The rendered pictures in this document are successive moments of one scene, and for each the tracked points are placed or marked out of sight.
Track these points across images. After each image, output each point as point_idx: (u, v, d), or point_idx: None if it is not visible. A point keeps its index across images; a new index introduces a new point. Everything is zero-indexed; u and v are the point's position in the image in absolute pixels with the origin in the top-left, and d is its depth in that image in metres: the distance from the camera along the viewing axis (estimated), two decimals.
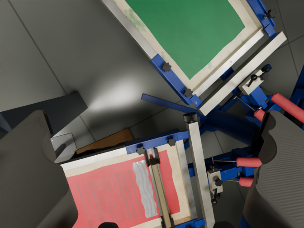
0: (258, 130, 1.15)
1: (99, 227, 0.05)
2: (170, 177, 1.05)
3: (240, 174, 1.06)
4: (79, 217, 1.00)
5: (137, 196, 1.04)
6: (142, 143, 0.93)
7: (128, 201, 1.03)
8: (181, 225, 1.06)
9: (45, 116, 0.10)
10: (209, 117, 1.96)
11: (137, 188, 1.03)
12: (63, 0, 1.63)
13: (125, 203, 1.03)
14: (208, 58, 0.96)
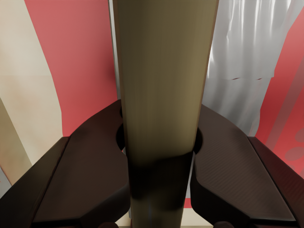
0: None
1: (99, 227, 0.05)
2: (72, 106, 0.18)
3: None
4: None
5: (301, 50, 0.16)
6: None
7: None
8: None
9: None
10: None
11: (268, 100, 0.18)
12: None
13: None
14: None
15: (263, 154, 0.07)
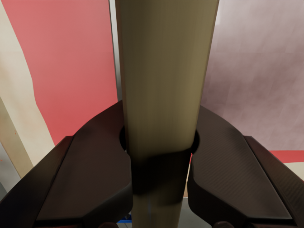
0: None
1: (99, 227, 0.05)
2: (39, 75, 0.25)
3: None
4: None
5: None
6: (128, 221, 0.34)
7: None
8: None
9: None
10: None
11: None
12: None
13: None
14: None
15: (259, 153, 0.07)
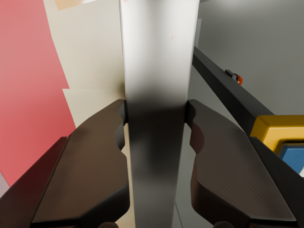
0: None
1: (99, 227, 0.05)
2: None
3: None
4: None
5: None
6: None
7: None
8: None
9: (125, 106, 0.11)
10: None
11: None
12: None
13: None
14: None
15: (264, 154, 0.07)
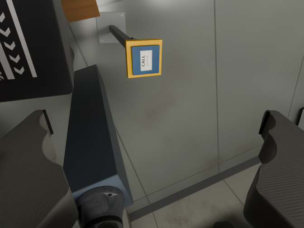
0: None
1: (99, 227, 0.05)
2: None
3: None
4: None
5: None
6: None
7: None
8: None
9: (45, 116, 0.10)
10: None
11: None
12: None
13: None
14: None
15: None
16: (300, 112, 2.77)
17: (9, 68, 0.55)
